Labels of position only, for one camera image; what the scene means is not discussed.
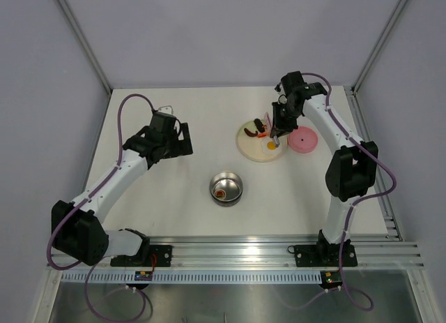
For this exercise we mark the round steel lunch box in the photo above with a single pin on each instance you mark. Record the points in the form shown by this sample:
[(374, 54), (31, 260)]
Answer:
[(231, 183)]

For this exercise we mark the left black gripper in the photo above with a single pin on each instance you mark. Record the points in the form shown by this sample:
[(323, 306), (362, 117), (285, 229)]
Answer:
[(182, 147)]

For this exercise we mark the fried egg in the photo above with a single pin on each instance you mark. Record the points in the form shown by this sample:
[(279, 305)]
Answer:
[(269, 149)]

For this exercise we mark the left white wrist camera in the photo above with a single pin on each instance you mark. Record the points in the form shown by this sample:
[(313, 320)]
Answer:
[(168, 109)]

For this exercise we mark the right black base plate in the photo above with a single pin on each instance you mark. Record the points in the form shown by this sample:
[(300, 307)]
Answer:
[(312, 256)]

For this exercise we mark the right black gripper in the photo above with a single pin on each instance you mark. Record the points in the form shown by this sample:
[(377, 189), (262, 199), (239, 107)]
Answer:
[(279, 127)]

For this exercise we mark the dark brown sausage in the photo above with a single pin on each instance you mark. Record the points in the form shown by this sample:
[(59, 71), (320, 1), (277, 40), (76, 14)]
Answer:
[(250, 133)]

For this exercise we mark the white slotted cable duct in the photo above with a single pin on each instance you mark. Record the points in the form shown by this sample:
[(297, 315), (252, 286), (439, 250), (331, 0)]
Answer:
[(203, 277)]

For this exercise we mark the pink steel tongs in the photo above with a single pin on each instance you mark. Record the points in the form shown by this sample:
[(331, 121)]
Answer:
[(268, 122)]

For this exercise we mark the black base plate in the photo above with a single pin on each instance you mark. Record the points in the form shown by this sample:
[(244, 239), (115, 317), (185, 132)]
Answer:
[(312, 256), (152, 255)]

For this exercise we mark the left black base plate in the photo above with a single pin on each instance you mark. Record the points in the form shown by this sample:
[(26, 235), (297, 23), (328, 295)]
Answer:
[(152, 255)]

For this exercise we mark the red shrimp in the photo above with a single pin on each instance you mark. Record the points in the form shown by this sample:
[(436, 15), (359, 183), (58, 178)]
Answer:
[(264, 132)]

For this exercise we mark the cream round plate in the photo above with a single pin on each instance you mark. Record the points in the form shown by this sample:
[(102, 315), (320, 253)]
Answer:
[(254, 142)]

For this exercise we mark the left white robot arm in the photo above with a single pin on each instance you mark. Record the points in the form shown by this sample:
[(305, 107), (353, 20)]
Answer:
[(77, 227)]

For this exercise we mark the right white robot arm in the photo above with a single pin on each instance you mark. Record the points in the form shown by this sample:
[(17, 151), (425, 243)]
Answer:
[(350, 174)]

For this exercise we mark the small noodle soup cup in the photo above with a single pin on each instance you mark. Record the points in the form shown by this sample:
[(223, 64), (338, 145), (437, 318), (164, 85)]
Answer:
[(220, 194)]

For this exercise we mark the aluminium mounting rail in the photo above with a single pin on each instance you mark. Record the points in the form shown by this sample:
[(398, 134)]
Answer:
[(272, 252)]

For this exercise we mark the pink round lid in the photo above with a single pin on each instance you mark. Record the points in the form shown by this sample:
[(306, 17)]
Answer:
[(303, 140)]

